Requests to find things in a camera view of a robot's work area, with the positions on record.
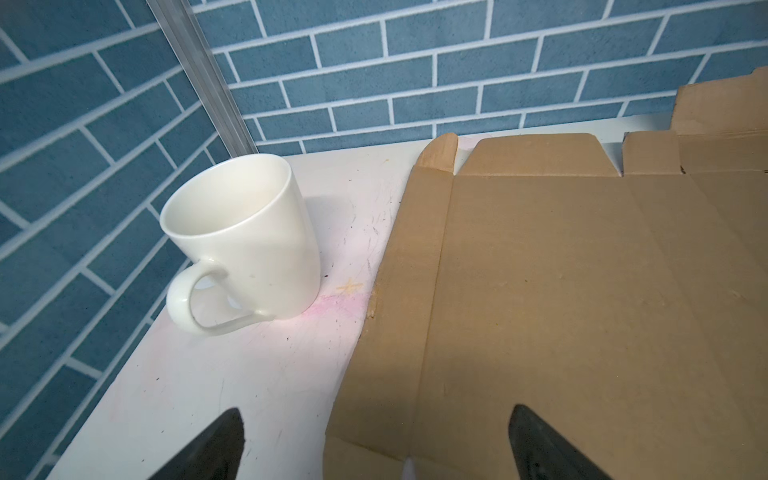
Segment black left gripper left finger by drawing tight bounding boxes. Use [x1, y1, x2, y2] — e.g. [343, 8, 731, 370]
[150, 407, 245, 480]

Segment aluminium left corner post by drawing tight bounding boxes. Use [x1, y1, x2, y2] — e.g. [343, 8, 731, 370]
[147, 0, 257, 157]

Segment brown cardboard box sheet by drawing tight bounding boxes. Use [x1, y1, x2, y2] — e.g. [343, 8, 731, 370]
[323, 132, 767, 479]
[670, 67, 767, 135]

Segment brown cardboard box lower sheet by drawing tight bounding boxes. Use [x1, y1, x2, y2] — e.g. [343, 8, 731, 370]
[670, 67, 767, 135]

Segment brown cardboard box top sheet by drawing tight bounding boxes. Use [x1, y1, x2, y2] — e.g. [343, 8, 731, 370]
[323, 132, 767, 479]

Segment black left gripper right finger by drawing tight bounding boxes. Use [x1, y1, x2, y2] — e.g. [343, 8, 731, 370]
[508, 404, 611, 480]

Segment white ceramic mug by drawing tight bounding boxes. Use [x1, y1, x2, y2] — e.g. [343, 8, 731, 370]
[159, 154, 322, 336]

